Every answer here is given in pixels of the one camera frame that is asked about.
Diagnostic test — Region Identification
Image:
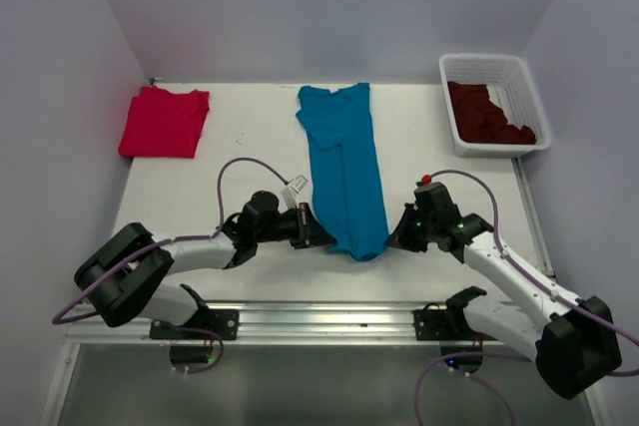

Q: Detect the aluminium mounting rail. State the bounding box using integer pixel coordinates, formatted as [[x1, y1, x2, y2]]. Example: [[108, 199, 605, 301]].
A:
[[64, 298, 525, 347]]

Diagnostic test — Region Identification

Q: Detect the blue t shirt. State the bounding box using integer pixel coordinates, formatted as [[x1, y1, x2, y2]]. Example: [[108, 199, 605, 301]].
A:
[[296, 83, 388, 261]]

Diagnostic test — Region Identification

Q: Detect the dark red t shirt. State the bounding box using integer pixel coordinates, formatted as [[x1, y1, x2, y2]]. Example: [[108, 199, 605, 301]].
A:
[[447, 81, 537, 145]]

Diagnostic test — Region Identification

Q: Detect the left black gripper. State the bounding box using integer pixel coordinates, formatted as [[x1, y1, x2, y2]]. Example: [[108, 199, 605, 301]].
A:
[[255, 202, 336, 249]]

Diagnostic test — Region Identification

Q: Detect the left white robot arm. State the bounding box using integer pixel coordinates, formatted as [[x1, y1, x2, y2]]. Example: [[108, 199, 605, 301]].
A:
[[74, 191, 336, 339]]

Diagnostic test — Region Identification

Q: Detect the white plastic basket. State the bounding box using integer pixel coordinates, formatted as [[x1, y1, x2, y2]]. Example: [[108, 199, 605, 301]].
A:
[[438, 53, 552, 159]]

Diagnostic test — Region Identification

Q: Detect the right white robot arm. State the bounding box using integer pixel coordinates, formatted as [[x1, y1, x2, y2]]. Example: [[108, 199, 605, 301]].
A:
[[387, 181, 622, 399]]

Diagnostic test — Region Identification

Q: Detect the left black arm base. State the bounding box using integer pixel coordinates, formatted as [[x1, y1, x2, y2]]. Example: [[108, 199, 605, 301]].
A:
[[144, 284, 240, 376]]

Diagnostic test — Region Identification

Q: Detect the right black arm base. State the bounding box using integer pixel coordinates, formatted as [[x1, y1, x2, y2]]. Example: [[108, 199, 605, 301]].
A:
[[411, 286, 495, 355]]

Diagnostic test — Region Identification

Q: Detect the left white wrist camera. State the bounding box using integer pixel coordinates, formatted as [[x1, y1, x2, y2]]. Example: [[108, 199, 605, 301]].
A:
[[282, 175, 309, 209]]

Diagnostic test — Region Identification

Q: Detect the folded red t shirt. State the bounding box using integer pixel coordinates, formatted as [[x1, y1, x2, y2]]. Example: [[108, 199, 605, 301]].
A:
[[118, 86, 210, 159]]

